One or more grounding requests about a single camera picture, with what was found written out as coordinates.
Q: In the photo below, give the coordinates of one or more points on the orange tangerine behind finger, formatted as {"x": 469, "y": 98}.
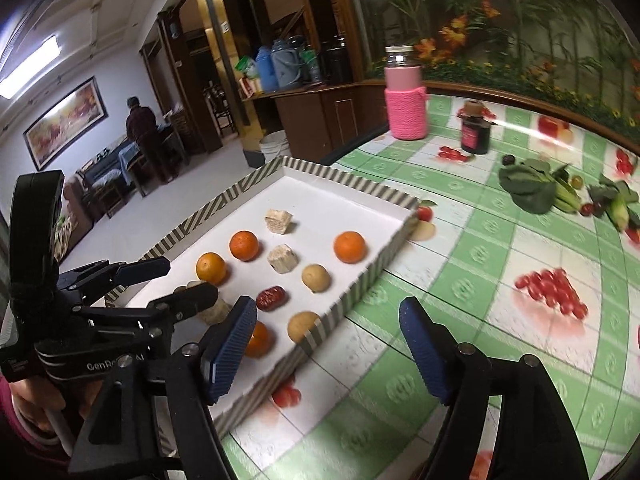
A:
{"x": 260, "y": 342}

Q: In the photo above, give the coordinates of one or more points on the small brown round fruit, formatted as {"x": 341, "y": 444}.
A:
{"x": 300, "y": 324}

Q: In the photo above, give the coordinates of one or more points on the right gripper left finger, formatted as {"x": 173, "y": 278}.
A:
{"x": 198, "y": 375}

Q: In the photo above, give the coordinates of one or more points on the striped white tray box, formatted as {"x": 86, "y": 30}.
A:
{"x": 324, "y": 202}

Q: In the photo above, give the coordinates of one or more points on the beige cube fruit piece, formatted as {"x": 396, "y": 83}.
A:
{"x": 278, "y": 221}

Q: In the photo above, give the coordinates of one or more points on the orange tangerine near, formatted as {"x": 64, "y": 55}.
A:
{"x": 211, "y": 268}

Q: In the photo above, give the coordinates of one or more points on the green grape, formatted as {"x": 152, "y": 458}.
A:
{"x": 576, "y": 182}

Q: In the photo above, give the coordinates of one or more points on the pink knitted sleeve bottle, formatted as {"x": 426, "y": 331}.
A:
{"x": 405, "y": 94}

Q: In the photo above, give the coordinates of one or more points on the beige chunk near corner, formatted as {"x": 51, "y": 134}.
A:
{"x": 215, "y": 313}

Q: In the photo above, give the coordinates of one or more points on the blue thermos jug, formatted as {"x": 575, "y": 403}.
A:
{"x": 278, "y": 67}

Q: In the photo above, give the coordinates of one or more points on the dark glass jar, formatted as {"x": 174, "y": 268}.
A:
{"x": 475, "y": 128}

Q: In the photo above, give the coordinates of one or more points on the person's left hand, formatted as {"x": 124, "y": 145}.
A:
{"x": 33, "y": 397}

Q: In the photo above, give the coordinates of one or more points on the dark plum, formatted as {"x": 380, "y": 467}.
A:
{"x": 509, "y": 160}

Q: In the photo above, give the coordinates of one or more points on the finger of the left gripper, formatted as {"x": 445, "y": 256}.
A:
{"x": 86, "y": 284}
{"x": 167, "y": 310}

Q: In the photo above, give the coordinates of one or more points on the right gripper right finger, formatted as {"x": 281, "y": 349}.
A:
{"x": 535, "y": 436}

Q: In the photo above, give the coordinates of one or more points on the orange tangerine middle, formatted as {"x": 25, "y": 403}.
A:
{"x": 244, "y": 245}

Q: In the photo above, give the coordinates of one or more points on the person standing in background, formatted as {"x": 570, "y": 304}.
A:
{"x": 141, "y": 127}

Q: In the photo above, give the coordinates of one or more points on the white plastic bucket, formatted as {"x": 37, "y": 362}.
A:
{"x": 274, "y": 145}

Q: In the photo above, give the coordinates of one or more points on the orange tangerine far right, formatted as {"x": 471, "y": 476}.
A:
{"x": 350, "y": 247}

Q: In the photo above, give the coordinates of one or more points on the dark red cherry fruit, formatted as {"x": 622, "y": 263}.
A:
{"x": 586, "y": 210}

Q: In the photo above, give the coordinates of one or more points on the wooden cabinet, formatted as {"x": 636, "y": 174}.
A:
{"x": 317, "y": 119}

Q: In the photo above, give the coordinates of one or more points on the framed wall painting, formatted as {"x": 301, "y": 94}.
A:
{"x": 66, "y": 121}

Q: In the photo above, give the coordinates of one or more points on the large green leafy vegetable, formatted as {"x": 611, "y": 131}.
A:
{"x": 536, "y": 187}

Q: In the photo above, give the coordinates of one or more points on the red jujube date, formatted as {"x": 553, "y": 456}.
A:
{"x": 271, "y": 298}

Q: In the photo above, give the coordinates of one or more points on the round tan longan fruit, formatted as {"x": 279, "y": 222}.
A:
{"x": 316, "y": 278}

